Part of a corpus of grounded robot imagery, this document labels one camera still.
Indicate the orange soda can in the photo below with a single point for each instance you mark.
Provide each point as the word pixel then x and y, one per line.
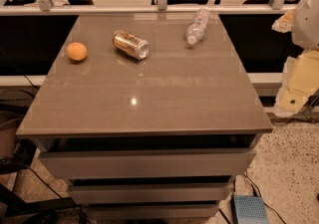
pixel 130 44

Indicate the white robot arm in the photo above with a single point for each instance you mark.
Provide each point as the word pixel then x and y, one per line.
pixel 300 78

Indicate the grey drawer cabinet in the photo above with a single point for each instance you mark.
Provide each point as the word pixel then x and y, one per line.
pixel 163 137

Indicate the clear plastic water bottle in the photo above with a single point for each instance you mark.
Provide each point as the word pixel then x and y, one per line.
pixel 196 30

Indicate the orange fruit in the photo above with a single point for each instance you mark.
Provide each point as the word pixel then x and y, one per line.
pixel 76 51

